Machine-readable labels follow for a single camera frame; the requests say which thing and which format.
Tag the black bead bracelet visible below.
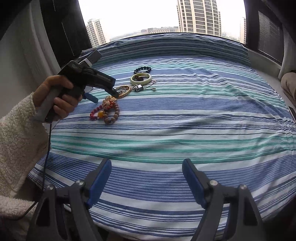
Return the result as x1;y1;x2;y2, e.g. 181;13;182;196
133;66;153;74

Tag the white curtain right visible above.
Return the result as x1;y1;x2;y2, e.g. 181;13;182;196
278;27;295;80

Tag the striped blue bed sheet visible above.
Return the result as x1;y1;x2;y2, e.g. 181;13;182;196
28;34;295;240

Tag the silver padlock charm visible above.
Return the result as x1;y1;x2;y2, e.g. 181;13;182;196
134;84;144;92

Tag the white curtain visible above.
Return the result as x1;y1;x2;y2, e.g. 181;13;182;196
278;27;295;80
21;0;62;84

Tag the person's left hand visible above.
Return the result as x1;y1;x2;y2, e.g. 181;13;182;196
33;75;82;120

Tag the white fleece sleeve forearm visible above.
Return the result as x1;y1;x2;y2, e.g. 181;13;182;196
0;92;50;241

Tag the beige cushion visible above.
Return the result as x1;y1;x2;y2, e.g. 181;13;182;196
281;72;296;106

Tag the black cable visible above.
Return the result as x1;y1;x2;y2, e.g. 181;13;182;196
14;121;53;220

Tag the brown wooden bead bracelet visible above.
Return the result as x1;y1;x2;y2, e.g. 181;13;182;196
103;101;120;125

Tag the white curtain left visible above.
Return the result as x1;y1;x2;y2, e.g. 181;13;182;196
21;0;62;84

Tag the dark phone on ledge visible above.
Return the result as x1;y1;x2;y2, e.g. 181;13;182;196
288;106;296;123

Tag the pale jade bangle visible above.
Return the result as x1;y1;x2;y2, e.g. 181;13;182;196
130;73;152;85

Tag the red bead bracelet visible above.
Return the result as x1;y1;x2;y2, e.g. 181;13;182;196
89;101;115;121

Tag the gold bangle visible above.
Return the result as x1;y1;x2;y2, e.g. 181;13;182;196
115;85;132;99

